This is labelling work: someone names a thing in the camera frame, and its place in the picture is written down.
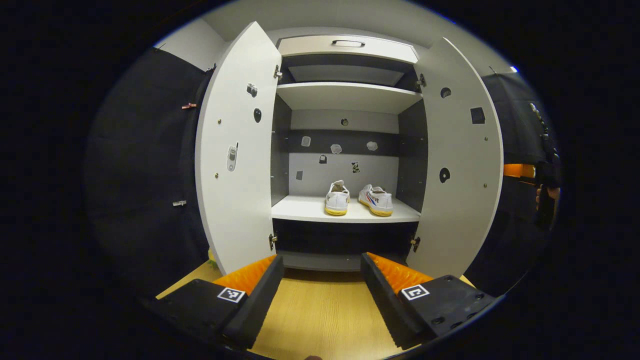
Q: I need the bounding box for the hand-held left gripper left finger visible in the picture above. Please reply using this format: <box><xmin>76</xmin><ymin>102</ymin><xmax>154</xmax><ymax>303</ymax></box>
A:
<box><xmin>155</xmin><ymin>254</ymin><xmax>285</xmax><ymax>351</ymax></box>

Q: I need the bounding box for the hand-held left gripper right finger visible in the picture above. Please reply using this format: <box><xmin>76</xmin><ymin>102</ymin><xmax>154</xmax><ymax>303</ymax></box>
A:
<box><xmin>361</xmin><ymin>251</ymin><xmax>497</xmax><ymax>351</ymax></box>

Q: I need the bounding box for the white cabinet door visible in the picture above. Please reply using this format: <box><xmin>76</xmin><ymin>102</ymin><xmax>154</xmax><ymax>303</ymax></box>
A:
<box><xmin>195</xmin><ymin>21</ymin><xmax>283</xmax><ymax>276</ymax></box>
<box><xmin>406</xmin><ymin>36</ymin><xmax>504</xmax><ymax>279</ymax></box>

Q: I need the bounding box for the white shoe with striped side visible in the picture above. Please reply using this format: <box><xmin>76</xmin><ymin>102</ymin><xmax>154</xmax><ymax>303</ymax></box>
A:
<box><xmin>324</xmin><ymin>180</ymin><xmax>351</xmax><ymax>216</ymax></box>
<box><xmin>358</xmin><ymin>184</ymin><xmax>394</xmax><ymax>217</ymax></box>

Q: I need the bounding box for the black backdrop cloth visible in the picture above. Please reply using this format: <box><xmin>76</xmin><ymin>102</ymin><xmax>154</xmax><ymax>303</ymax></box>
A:
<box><xmin>85</xmin><ymin>47</ymin><xmax>561</xmax><ymax>301</ymax></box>

